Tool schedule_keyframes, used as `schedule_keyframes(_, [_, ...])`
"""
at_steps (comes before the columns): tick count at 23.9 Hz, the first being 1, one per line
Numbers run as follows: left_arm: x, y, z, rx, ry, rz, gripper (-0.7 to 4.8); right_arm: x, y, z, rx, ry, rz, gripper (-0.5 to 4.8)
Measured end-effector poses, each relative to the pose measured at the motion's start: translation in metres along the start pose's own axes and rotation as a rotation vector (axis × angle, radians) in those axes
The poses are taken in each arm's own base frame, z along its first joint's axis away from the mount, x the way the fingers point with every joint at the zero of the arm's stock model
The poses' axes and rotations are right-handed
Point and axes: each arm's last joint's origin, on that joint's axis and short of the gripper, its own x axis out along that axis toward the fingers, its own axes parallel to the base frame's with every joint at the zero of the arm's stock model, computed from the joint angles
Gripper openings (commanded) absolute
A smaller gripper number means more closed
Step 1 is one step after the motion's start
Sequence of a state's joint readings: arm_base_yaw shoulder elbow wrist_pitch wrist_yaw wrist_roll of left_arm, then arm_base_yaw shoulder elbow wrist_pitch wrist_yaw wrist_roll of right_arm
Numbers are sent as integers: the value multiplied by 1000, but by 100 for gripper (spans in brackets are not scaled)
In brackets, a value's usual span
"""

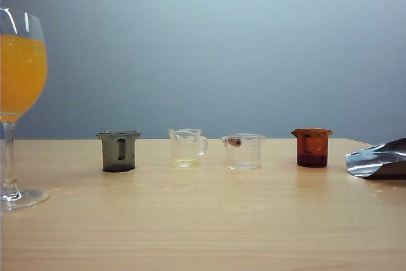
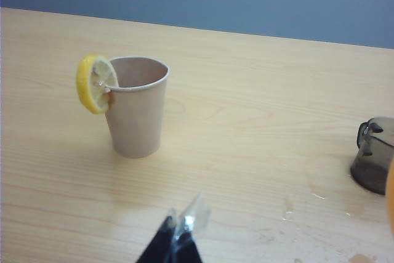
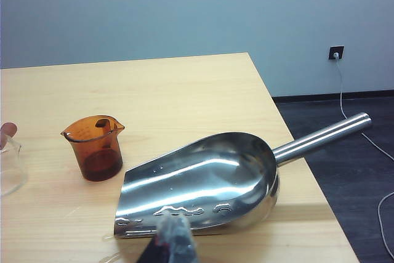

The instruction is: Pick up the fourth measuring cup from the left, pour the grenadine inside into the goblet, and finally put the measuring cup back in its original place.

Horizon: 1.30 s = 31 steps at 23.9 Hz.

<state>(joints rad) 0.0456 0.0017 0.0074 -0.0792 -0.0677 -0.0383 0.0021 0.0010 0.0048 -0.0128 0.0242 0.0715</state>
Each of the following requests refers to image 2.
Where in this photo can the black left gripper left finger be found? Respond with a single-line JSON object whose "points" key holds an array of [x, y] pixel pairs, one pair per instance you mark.
{"points": [[160, 244]]}

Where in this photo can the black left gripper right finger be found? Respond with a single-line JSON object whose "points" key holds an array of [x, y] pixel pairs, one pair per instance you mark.
{"points": [[187, 244]]}

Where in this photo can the beige paper cup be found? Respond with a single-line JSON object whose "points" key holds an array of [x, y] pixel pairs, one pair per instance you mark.
{"points": [[138, 121]]}

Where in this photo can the smoky grey measuring cup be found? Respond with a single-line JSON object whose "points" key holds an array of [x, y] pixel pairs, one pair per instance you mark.
{"points": [[369, 167]]}

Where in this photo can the yellow lemon slice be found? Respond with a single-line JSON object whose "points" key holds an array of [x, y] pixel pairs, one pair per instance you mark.
{"points": [[87, 87]]}

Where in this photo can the stemmed wine glass with juice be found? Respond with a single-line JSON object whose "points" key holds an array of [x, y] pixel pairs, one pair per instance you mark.
{"points": [[391, 195]]}

